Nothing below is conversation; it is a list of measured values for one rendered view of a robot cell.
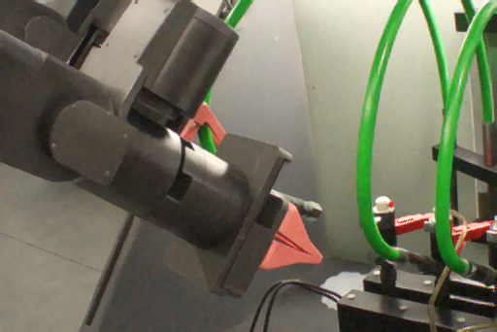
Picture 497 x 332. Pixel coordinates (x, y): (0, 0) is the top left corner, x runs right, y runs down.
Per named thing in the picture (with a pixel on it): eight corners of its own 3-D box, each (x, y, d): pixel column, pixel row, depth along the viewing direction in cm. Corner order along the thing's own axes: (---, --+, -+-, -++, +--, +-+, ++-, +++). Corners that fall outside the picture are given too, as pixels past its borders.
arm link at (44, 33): (18, 52, 75) (17, 38, 67) (74, -30, 77) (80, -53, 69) (104, 107, 79) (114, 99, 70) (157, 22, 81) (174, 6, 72)
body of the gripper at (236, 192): (301, 159, 47) (216, 105, 43) (230, 301, 46) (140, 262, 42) (245, 143, 52) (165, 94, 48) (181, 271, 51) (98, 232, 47)
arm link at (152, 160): (44, 163, 43) (71, 187, 39) (95, 66, 44) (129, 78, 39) (127, 207, 47) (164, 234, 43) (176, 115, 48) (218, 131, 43)
